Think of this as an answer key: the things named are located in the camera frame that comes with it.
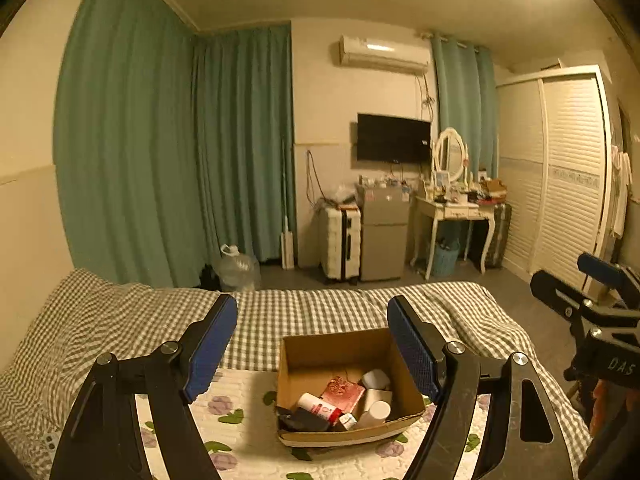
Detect blue basket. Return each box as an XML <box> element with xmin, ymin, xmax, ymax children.
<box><xmin>431</xmin><ymin>240</ymin><xmax>461</xmax><ymax>277</ymax></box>

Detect clear plastic bag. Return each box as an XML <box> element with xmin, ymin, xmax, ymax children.
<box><xmin>327</xmin><ymin>185</ymin><xmax>358</xmax><ymax>206</ymax></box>

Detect white bottle with red label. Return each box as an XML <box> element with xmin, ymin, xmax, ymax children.
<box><xmin>297</xmin><ymin>392</ymin><xmax>346</xmax><ymax>422</ymax></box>

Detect silver fridge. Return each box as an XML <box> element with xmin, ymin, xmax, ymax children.
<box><xmin>356</xmin><ymin>183</ymin><xmax>412</xmax><ymax>282</ymax></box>

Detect black charger adapter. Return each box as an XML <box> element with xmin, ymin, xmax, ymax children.
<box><xmin>277</xmin><ymin>407</ymin><xmax>331</xmax><ymax>433</ymax></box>

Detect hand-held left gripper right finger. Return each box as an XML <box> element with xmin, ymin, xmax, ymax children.
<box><xmin>386</xmin><ymin>295</ymin><xmax>586</xmax><ymax>480</ymax></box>

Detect brown cardboard box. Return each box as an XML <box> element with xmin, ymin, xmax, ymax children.
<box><xmin>276</xmin><ymin>327</ymin><xmax>427</xmax><ymax>448</ymax></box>

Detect black wall television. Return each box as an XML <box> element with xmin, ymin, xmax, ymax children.
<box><xmin>356</xmin><ymin>113</ymin><xmax>432</xmax><ymax>164</ymax></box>

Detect hanging white garment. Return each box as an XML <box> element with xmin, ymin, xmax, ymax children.
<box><xmin>607</xmin><ymin>145</ymin><xmax>633</xmax><ymax>238</ymax></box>

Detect teal curtain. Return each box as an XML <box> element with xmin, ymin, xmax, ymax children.
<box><xmin>192</xmin><ymin>25</ymin><xmax>296</xmax><ymax>266</ymax></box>
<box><xmin>431</xmin><ymin>32</ymin><xmax>500</xmax><ymax>181</ymax></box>
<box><xmin>52</xmin><ymin>0</ymin><xmax>201</xmax><ymax>288</ymax></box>

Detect clear water jug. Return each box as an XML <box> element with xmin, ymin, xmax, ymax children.
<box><xmin>220</xmin><ymin>244</ymin><xmax>262</xmax><ymax>292</ymax></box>

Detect red patterned box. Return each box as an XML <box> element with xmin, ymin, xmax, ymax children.
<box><xmin>320</xmin><ymin>376</ymin><xmax>367</xmax><ymax>413</ymax></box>

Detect black wall cable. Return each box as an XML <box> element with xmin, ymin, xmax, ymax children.
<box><xmin>305</xmin><ymin>149</ymin><xmax>326</xmax><ymax>206</ymax></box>

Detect white suitcase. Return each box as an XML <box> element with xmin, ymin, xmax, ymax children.
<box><xmin>317</xmin><ymin>205</ymin><xmax>362</xmax><ymax>286</ymax></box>

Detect white louvred wardrobe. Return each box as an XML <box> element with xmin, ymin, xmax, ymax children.
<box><xmin>495</xmin><ymin>65</ymin><xmax>618</xmax><ymax>291</ymax></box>

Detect dark suitcase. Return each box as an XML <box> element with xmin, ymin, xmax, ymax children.
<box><xmin>484</xmin><ymin>202</ymin><xmax>513</xmax><ymax>268</ymax></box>

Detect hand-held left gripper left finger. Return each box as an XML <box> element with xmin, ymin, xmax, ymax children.
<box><xmin>50</xmin><ymin>292</ymin><xmax>238</xmax><ymax>480</ymax></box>

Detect white oval vanity mirror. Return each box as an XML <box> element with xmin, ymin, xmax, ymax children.
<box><xmin>432</xmin><ymin>127</ymin><xmax>471</xmax><ymax>183</ymax></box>

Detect white dressing table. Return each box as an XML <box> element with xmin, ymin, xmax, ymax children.
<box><xmin>410</xmin><ymin>192</ymin><xmax>501</xmax><ymax>281</ymax></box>

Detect white round bottle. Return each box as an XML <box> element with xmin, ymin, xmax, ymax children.
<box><xmin>360</xmin><ymin>400</ymin><xmax>392</xmax><ymax>429</ymax></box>

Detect grey checked bedsheet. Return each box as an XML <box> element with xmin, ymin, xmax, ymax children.
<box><xmin>0</xmin><ymin>267</ymin><xmax>593</xmax><ymax>461</ymax></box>

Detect white air conditioner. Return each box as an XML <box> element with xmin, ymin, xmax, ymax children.
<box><xmin>337</xmin><ymin>34</ymin><xmax>432</xmax><ymax>73</ymax></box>

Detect air conditioner pipe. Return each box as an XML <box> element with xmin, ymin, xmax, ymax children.
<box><xmin>420</xmin><ymin>72</ymin><xmax>436</xmax><ymax>116</ymax></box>

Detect person's right hand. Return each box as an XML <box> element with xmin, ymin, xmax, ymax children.
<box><xmin>590</xmin><ymin>379</ymin><xmax>632</xmax><ymax>441</ymax></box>

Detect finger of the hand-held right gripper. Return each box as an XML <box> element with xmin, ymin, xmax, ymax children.
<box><xmin>530</xmin><ymin>270</ymin><xmax>603</xmax><ymax>322</ymax></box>
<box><xmin>577</xmin><ymin>253</ymin><xmax>640</xmax><ymax>307</ymax></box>

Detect white charger adapter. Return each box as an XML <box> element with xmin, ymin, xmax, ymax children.
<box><xmin>361</xmin><ymin>369</ymin><xmax>392</xmax><ymax>391</ymax></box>

